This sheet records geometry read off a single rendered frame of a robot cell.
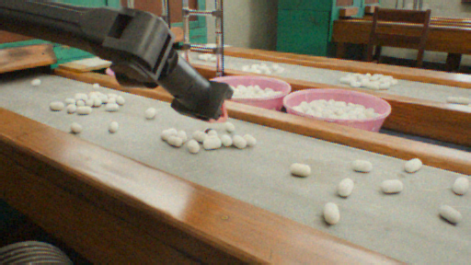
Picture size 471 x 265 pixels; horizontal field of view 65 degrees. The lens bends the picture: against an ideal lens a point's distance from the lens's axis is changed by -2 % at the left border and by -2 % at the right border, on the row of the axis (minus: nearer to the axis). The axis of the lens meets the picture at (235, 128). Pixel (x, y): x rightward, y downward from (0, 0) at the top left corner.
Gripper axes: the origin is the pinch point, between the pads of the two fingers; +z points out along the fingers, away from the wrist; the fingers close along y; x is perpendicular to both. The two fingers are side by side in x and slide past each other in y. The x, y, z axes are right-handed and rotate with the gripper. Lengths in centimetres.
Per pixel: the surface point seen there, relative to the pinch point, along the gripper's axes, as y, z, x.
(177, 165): 3.2, -2.8, 11.8
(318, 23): 101, 210, -171
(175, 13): 94, 57, -63
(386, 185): -30.8, 4.8, 2.8
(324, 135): -14.0, 16.2, -6.4
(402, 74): -14, 67, -51
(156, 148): 11.8, -0.5, 9.8
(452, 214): -40.5, 2.8, 4.8
